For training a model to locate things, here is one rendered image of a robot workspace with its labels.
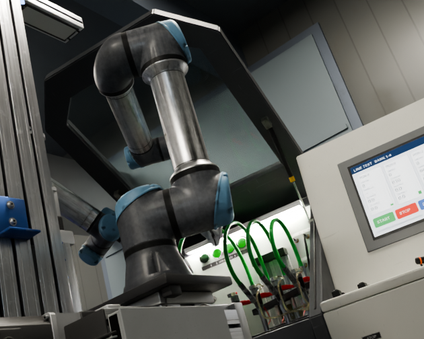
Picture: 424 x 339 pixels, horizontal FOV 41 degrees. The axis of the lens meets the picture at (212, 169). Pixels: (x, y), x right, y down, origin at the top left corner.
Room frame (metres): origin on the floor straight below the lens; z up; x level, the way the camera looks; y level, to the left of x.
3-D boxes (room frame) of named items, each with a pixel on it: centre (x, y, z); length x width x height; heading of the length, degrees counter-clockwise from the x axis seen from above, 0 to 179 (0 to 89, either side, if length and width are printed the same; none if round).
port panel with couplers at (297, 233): (2.14, -0.27, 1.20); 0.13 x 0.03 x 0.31; 68
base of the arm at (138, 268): (1.19, 0.18, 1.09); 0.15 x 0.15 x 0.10
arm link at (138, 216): (1.19, 0.17, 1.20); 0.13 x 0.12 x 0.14; 92
